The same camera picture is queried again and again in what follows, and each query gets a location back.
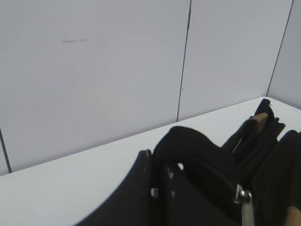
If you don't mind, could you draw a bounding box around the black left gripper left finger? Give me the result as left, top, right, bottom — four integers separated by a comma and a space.
79, 150, 152, 226

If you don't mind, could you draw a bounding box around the black canvas tote bag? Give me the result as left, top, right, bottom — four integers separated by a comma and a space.
153, 99, 301, 226

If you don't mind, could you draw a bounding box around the tan bag handle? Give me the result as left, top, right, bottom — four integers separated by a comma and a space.
284, 206, 301, 226
250, 113, 269, 126

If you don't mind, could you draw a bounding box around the tan rear bag handle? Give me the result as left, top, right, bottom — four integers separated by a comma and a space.
250, 113, 269, 126

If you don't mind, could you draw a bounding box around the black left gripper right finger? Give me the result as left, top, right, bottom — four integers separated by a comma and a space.
162, 164, 239, 226

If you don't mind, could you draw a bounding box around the silver zipper pull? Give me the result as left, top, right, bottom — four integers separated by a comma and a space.
233, 184, 255, 226

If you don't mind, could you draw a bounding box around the tan front bag handle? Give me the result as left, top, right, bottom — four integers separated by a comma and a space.
284, 206, 301, 226

